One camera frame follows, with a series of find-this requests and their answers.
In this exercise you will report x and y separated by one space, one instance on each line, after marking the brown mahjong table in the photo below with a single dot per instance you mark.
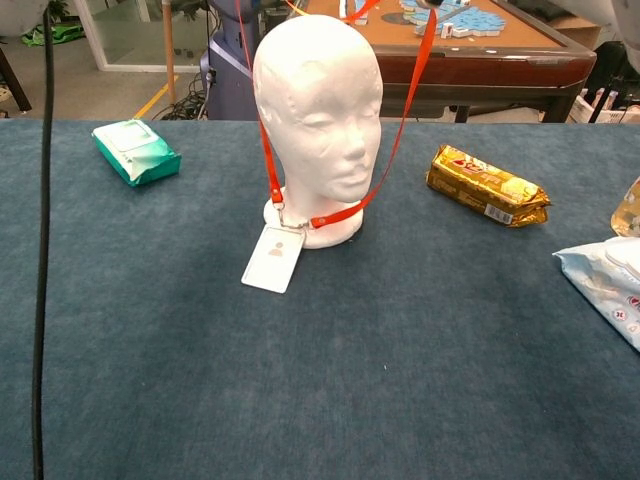
475 70

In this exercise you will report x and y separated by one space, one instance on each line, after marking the light blue wet wipes pack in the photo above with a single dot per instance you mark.
610 280

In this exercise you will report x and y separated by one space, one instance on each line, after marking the green wet wipes pack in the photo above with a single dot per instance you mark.
135 150

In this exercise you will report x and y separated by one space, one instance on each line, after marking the dark furniture leg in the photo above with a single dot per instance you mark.
15 85

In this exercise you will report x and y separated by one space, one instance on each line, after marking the gold biscuit packet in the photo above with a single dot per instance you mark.
480 185

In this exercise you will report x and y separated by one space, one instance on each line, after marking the yellow tea bottle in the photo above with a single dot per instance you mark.
630 215

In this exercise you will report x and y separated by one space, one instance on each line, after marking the blue mahjong tile cluster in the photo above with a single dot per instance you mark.
465 20

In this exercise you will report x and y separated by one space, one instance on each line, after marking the cardboard box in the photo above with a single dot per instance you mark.
585 32

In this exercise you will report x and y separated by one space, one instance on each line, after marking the green bag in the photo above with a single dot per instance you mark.
67 35

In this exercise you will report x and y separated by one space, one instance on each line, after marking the blue mahjong tile stack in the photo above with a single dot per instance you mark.
361 22

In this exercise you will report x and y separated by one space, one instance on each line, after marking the white badge holder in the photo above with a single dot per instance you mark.
272 260

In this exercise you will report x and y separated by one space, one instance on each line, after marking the blue robot base machine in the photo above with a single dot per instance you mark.
225 85

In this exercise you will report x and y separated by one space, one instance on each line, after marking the black bag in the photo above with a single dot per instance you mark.
605 60

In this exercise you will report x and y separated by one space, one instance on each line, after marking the white framed glass partition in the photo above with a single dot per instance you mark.
150 67

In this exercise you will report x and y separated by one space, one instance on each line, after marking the green potted plant row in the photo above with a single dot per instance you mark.
59 7

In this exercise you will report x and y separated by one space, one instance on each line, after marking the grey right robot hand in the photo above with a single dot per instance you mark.
431 3

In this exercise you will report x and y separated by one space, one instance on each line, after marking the white foam mannequin head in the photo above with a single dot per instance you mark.
315 100

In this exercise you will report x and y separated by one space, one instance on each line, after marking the black tripod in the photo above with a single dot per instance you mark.
607 92

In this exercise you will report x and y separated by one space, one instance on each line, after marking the white storage crate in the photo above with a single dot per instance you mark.
615 116

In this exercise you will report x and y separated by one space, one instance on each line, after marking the wooden pole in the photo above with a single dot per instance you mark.
169 50

